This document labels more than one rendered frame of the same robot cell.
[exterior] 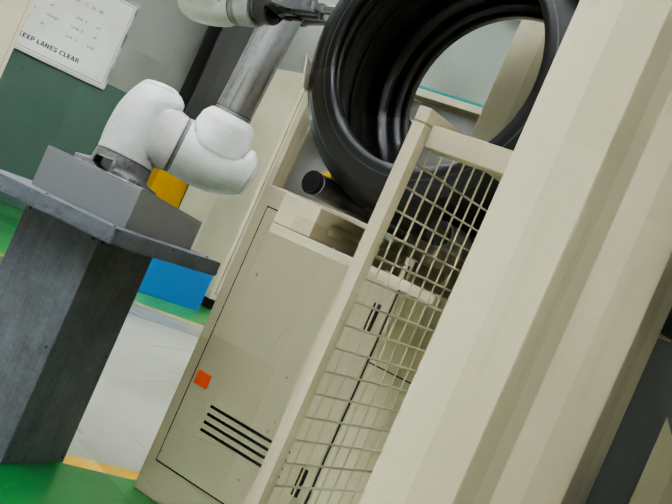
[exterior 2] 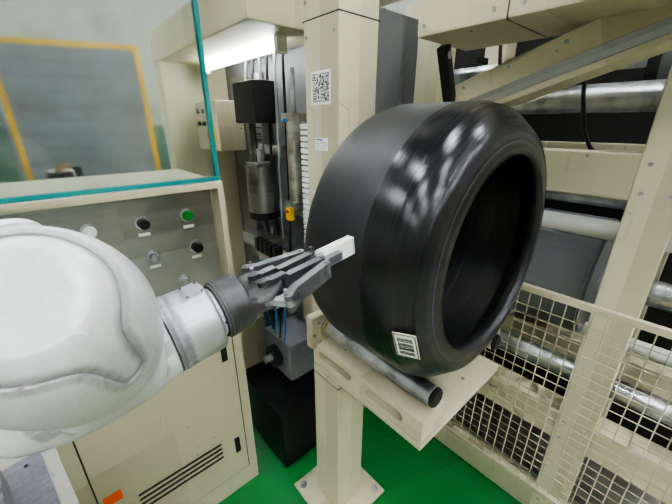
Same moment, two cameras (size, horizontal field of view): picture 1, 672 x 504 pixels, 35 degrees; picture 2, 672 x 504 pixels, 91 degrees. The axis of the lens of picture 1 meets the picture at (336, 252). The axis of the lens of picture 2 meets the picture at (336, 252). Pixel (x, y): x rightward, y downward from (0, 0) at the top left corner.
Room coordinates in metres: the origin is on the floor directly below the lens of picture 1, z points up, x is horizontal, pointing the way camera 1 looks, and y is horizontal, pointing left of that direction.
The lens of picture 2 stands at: (1.98, 0.65, 1.43)
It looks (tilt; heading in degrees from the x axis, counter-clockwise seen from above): 21 degrees down; 285
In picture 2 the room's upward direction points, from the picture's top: straight up
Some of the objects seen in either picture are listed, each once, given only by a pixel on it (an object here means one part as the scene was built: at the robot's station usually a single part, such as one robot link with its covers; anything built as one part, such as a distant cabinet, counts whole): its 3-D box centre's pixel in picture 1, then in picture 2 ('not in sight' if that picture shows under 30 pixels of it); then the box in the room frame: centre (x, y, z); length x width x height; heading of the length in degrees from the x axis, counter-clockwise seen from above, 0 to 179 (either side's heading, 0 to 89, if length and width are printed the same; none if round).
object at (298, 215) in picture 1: (345, 237); (372, 377); (2.07, -0.01, 0.83); 0.36 x 0.09 x 0.06; 147
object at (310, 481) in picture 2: not in sight; (338, 486); (2.22, -0.25, 0.01); 0.27 x 0.27 x 0.02; 57
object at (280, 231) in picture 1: (394, 280); (405, 364); (1.99, -0.12, 0.80); 0.37 x 0.36 x 0.02; 57
